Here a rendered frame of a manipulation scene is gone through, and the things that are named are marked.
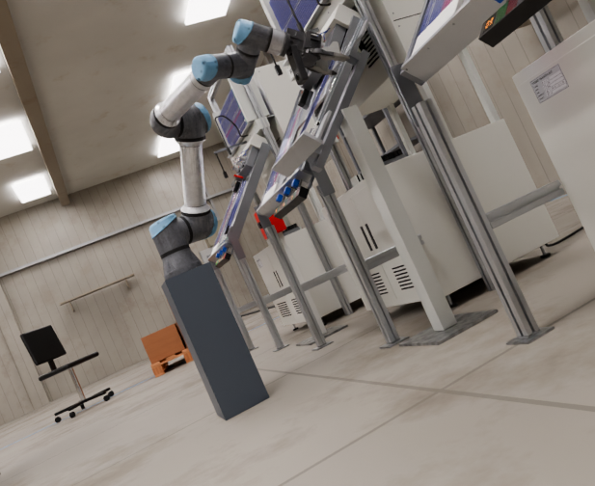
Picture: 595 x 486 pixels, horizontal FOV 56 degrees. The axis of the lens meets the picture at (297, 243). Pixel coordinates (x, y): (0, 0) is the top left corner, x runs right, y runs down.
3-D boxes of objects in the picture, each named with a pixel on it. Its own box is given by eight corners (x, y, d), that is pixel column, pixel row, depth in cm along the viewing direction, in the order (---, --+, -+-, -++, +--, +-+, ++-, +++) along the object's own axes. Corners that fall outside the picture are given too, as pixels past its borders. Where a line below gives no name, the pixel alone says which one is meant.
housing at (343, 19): (364, 33, 232) (333, 17, 228) (322, 87, 277) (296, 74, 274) (368, 17, 234) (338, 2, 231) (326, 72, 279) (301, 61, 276)
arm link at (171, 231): (154, 259, 217) (140, 228, 218) (183, 249, 226) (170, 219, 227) (168, 250, 208) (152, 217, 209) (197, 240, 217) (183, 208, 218)
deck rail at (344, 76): (317, 175, 211) (303, 169, 209) (315, 176, 212) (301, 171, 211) (366, 21, 231) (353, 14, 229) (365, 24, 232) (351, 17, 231)
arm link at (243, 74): (214, 74, 180) (223, 43, 173) (241, 72, 188) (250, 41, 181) (229, 89, 177) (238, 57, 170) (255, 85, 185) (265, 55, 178)
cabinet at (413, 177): (449, 311, 217) (382, 166, 220) (371, 322, 282) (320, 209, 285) (566, 249, 241) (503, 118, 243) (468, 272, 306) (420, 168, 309)
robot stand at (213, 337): (226, 420, 202) (164, 280, 205) (217, 416, 219) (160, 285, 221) (270, 397, 208) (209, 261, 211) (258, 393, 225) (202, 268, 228)
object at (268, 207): (315, 176, 212) (298, 170, 211) (269, 217, 274) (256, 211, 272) (316, 174, 213) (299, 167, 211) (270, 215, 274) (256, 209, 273)
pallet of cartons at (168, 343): (219, 340, 691) (196, 288, 694) (234, 340, 578) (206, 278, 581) (153, 371, 665) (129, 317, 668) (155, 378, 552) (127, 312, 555)
